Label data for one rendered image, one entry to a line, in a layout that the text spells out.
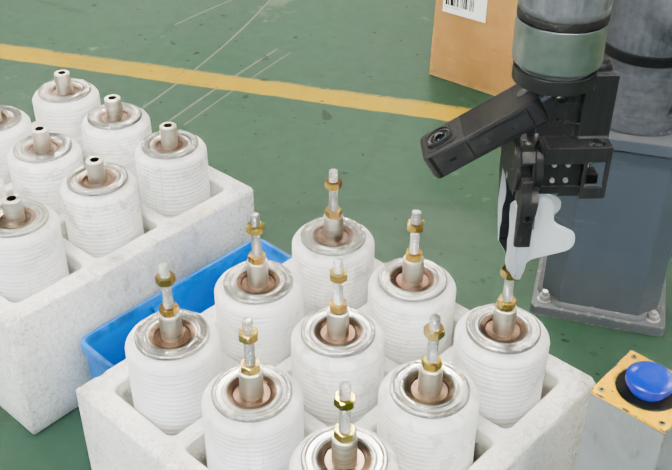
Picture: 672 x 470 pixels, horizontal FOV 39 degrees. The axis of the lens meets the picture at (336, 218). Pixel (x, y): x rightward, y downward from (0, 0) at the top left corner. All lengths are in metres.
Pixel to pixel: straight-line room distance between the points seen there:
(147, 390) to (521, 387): 0.37
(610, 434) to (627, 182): 0.50
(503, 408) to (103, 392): 0.41
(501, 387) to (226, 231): 0.50
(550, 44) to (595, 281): 0.64
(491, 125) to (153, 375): 0.40
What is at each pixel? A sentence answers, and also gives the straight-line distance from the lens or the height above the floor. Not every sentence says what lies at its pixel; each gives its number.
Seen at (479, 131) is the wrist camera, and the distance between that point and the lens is 0.84.
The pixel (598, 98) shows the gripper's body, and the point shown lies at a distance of 0.85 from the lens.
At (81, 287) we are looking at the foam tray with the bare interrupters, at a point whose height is 0.18.
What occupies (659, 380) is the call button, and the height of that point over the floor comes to 0.33.
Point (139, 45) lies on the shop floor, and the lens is 2.23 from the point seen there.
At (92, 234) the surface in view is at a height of 0.20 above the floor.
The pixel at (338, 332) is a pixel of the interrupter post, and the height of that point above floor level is 0.26.
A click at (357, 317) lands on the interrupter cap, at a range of 0.99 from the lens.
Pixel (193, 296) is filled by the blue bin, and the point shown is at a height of 0.09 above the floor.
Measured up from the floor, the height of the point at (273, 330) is 0.22.
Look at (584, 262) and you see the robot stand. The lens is 1.37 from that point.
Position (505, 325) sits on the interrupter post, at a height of 0.27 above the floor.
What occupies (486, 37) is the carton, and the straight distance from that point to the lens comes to 1.96.
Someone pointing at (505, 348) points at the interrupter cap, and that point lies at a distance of 0.97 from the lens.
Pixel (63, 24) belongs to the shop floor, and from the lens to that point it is 2.38.
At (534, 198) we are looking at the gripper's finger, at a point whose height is 0.44.
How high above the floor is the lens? 0.89
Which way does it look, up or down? 34 degrees down
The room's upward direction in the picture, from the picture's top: straight up
